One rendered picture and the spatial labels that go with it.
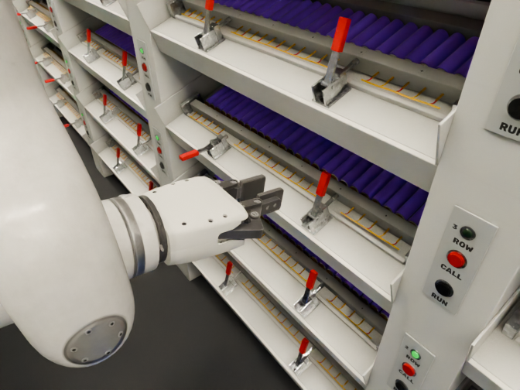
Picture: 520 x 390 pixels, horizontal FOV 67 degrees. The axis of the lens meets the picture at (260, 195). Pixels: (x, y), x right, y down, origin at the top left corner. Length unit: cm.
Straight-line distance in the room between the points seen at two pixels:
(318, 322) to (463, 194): 41
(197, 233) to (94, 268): 14
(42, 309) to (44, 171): 9
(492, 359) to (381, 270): 15
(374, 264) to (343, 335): 20
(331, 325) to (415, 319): 24
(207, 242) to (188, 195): 6
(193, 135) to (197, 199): 40
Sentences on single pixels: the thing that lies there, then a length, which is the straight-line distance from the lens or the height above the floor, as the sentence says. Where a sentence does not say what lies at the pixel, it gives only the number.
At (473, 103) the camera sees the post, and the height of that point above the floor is 78.
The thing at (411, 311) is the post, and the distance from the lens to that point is 51.
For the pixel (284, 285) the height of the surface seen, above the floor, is 32.
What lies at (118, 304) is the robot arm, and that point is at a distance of 32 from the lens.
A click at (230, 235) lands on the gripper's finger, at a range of 43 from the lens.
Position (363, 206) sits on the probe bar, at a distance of 57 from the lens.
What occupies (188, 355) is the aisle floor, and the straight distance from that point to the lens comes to 107.
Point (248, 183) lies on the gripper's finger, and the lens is 50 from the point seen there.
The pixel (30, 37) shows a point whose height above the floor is 41.
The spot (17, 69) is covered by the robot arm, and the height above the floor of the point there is 82.
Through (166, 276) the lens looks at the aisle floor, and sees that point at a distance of 124.
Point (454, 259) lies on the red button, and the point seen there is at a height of 63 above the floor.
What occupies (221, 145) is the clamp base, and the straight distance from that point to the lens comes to 75.
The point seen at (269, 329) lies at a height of 12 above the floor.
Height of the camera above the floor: 91
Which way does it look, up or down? 37 degrees down
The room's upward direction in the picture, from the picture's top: straight up
